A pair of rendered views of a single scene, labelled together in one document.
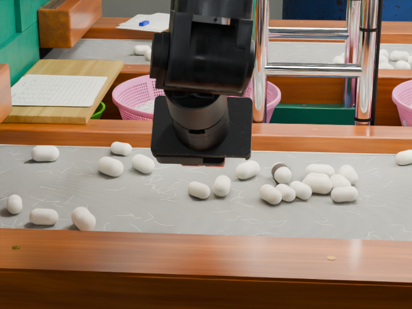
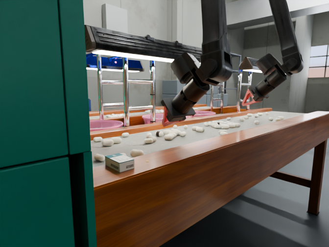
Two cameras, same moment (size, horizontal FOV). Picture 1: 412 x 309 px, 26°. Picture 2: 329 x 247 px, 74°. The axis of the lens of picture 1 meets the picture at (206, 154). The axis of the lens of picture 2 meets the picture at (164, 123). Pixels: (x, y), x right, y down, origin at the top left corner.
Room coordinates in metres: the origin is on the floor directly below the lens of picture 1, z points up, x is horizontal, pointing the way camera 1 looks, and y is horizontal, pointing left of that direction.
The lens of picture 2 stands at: (0.46, 0.51, 0.93)
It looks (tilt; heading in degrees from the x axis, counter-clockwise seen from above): 9 degrees down; 313
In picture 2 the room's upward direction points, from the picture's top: straight up
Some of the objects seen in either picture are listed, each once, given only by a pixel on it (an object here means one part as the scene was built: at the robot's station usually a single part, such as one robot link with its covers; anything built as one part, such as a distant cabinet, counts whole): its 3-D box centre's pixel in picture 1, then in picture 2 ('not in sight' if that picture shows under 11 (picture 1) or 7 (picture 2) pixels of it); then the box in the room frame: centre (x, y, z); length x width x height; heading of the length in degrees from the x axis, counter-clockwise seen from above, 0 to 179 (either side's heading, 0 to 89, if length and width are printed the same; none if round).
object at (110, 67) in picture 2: not in sight; (97, 62); (1.63, -0.18, 1.08); 0.62 x 0.08 x 0.07; 86
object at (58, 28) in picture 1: (72, 12); not in sight; (1.72, 0.26, 0.83); 0.30 x 0.06 x 0.07; 176
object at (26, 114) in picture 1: (60, 87); not in sight; (1.38, 0.23, 0.77); 0.33 x 0.15 x 0.01; 176
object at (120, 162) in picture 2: not in sight; (119, 161); (0.83, 0.25, 0.77); 0.06 x 0.04 x 0.02; 176
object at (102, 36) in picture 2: not in sight; (162, 50); (1.07, -0.13, 1.08); 0.62 x 0.08 x 0.07; 86
